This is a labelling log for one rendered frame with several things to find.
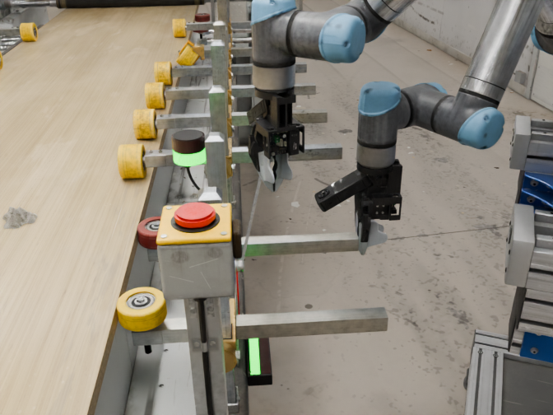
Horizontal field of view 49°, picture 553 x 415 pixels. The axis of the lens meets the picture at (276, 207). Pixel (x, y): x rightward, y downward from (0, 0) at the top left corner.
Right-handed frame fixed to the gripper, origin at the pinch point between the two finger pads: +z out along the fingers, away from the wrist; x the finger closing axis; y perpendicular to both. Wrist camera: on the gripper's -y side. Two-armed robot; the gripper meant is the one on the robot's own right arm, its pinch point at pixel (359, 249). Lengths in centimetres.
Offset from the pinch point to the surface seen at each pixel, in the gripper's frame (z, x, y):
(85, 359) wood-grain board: -7, -38, -48
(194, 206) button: -41, -54, -29
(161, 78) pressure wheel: -11, 96, -50
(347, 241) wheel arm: -2.9, -1.4, -2.9
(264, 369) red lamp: 12.4, -20.9, -21.5
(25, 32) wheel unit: -12, 171, -117
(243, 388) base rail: 12.6, -25.3, -25.6
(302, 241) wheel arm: -3.4, -1.4, -12.3
